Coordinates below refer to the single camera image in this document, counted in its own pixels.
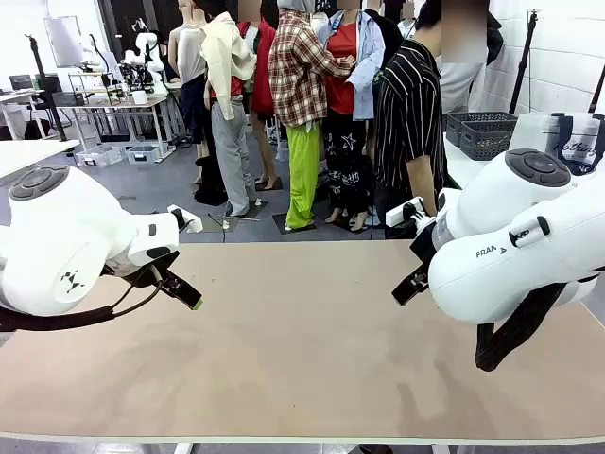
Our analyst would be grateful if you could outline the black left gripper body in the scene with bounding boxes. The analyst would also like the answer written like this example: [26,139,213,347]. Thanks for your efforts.
[104,252,181,285]

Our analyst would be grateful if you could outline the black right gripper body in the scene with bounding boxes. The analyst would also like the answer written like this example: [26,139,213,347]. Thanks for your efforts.
[409,222,439,276]

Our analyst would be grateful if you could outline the person's right forearm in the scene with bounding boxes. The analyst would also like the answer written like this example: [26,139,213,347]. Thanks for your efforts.
[408,158,439,217]

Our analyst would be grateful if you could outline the white side table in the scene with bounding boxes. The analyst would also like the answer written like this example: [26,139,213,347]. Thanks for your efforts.
[442,134,478,190]
[0,139,81,181]

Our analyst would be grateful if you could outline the black garment heap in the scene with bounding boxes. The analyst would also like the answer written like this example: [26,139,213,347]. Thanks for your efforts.
[193,155,228,207]

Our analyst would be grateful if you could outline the clear plastic bin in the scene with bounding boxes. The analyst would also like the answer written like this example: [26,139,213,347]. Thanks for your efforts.
[125,144,165,166]
[75,144,125,167]

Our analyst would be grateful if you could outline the person in striped shirt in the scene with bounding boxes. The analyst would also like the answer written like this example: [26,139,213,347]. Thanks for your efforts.
[375,0,488,237]

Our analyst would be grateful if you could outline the cluttered metal workbench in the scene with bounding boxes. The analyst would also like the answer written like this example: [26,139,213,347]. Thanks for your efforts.
[60,70,186,152]

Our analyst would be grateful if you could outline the black tripod stand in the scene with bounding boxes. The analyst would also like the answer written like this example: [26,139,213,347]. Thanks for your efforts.
[508,7,543,114]
[24,32,70,143]

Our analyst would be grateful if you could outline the mannequin in black jacket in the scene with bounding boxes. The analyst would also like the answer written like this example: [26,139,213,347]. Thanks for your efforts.
[363,8,410,81]

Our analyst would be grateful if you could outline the mannequin in blue shirt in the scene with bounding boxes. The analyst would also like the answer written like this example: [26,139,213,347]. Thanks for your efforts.
[316,0,387,227]

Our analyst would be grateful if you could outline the mannequin in plaid shirt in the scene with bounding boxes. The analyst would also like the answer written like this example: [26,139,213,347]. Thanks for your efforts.
[268,0,354,232]

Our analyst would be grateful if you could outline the mannequin in white tank top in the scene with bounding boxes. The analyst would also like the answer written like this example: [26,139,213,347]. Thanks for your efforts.
[168,0,212,160]

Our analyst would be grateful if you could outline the mannequin in red jacket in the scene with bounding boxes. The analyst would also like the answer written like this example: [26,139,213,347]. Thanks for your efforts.
[235,18,281,192]

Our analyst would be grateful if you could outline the white office desk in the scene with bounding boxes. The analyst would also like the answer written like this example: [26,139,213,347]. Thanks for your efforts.
[0,89,48,141]

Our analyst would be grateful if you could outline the mannequin in cream jacket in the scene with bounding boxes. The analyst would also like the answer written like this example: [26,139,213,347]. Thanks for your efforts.
[198,0,259,218]

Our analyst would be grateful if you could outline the white light panel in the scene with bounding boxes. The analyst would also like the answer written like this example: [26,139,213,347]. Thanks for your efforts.
[43,15,85,68]

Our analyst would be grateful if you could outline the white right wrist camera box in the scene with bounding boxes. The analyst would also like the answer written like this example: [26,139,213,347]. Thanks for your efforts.
[385,197,436,229]

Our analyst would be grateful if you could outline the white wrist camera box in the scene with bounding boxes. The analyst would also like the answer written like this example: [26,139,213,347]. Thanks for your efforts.
[167,203,204,235]
[385,197,436,229]

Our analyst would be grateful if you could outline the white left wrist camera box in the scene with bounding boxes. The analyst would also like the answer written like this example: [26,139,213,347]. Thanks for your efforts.
[167,203,204,235]

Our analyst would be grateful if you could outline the metal mannequin base plate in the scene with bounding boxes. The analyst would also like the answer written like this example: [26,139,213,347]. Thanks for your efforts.
[187,215,262,236]

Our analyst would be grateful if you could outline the black sleeved left arm cable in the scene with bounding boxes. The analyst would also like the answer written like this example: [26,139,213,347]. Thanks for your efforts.
[0,264,164,332]

